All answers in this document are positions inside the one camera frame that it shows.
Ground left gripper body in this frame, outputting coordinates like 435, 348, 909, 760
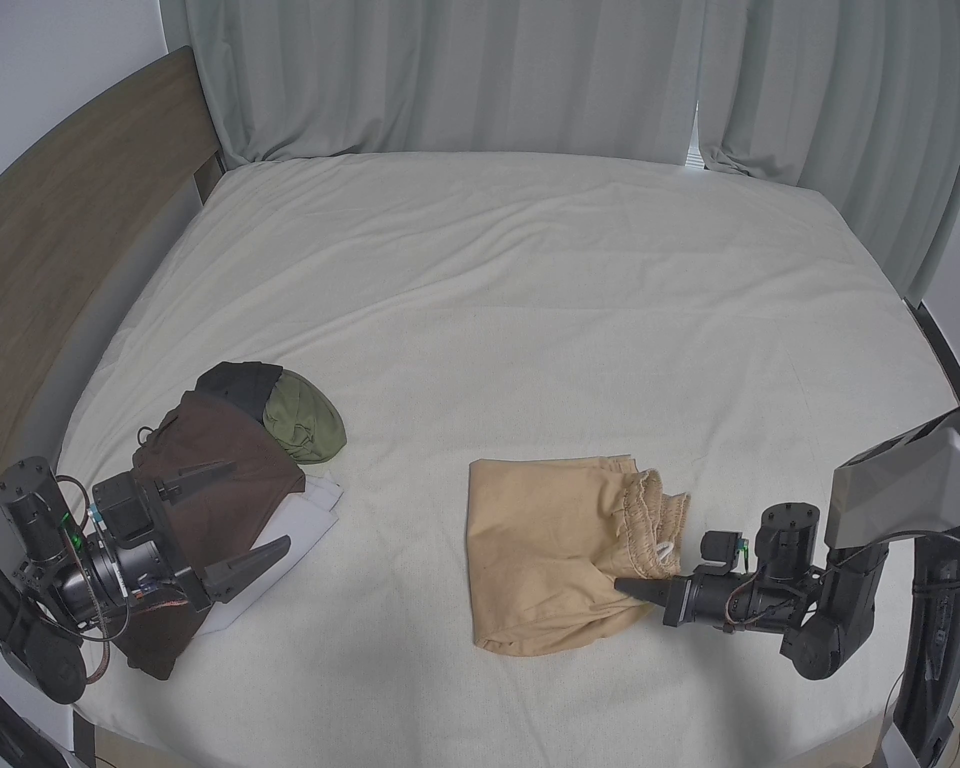
81, 478, 216, 615

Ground window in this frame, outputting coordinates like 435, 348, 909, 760
686, 97, 706, 171

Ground brown garment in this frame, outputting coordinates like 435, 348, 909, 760
112, 393, 308, 682

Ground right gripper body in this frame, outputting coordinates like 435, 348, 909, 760
660, 564, 760, 628

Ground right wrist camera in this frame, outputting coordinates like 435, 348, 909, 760
699, 529, 752, 576

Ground narrow pale grey-green curtain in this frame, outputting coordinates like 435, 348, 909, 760
697, 0, 960, 306

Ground green garment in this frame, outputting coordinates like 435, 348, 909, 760
261, 372, 348, 465

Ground beige shorts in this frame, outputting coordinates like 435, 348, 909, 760
468, 453, 696, 658

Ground black garment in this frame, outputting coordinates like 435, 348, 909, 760
196, 360, 285, 418

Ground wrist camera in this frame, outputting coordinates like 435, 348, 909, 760
89, 471, 156, 546
699, 529, 752, 576

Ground bed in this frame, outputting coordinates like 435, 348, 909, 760
0, 45, 960, 768

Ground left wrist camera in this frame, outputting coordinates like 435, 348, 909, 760
89, 471, 156, 546

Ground white garment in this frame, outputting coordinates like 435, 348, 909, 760
198, 472, 345, 636

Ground wide pale grey-green curtain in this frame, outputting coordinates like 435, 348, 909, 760
183, 0, 704, 171

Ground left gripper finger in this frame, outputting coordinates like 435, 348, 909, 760
156, 460, 238, 506
195, 534, 293, 606

